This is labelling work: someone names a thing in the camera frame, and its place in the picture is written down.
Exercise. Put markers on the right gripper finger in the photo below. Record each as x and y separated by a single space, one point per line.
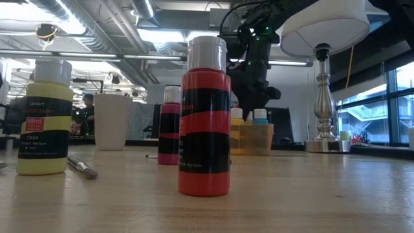
248 106

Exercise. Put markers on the turquoise paint bottle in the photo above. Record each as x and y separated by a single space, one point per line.
260 114

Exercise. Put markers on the red paint bottle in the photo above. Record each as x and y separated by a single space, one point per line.
203 155

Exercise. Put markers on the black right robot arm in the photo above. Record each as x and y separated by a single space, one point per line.
258 55

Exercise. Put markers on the magenta paint bottle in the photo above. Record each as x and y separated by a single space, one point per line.
168 129

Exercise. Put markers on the orange translucent bin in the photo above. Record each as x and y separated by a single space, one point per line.
258 142

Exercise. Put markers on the black background equipment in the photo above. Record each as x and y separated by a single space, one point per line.
284 126

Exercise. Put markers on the silver lamp with white shade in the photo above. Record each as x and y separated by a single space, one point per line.
323 106

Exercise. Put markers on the grey ceiling box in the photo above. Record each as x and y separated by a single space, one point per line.
215 17

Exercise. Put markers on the green plastic cup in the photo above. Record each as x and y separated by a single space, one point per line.
345 135

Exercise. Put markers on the grey-blue background panel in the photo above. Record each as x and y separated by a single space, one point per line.
142 119

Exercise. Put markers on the red desk tools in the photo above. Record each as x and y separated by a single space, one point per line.
357 138

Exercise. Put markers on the white paper cup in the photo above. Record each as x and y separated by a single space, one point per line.
111 123

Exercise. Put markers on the person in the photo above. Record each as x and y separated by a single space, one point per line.
85 113

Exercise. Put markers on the black background gantry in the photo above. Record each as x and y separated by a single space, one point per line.
87 80

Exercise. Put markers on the horizontal light bar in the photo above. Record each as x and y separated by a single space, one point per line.
87 55

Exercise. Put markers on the black round ceiling device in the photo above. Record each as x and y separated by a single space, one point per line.
47 31

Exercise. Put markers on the black background monitor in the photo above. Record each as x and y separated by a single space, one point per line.
16 113

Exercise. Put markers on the silver ribbed air duct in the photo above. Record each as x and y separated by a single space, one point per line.
93 29
144 8

